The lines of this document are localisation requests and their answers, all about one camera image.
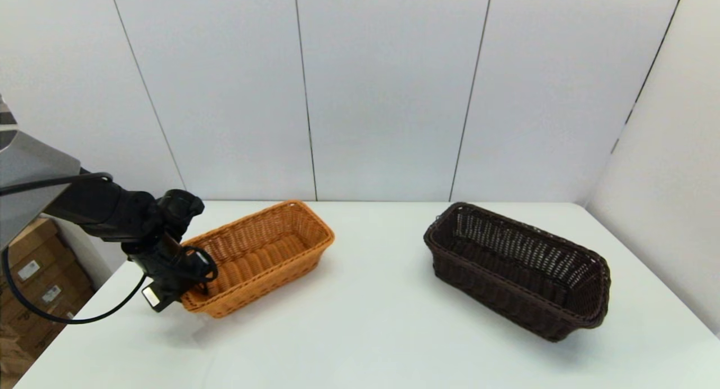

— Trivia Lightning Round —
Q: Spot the orange wicker basket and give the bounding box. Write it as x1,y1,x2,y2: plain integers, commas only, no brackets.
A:
181,200,335,319

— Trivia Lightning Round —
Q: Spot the dark brown wicker basket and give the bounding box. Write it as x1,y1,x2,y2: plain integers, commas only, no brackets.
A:
423,202,611,342

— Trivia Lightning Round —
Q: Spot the brown cardboard box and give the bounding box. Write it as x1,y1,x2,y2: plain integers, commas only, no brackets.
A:
14,288,95,359
0,253,92,323
0,217,77,293

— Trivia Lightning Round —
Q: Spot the crumpled brown cardboard sheet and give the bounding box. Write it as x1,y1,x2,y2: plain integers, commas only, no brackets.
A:
0,324,35,378

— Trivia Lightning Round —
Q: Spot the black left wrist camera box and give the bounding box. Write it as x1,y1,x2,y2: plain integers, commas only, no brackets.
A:
142,282,184,314

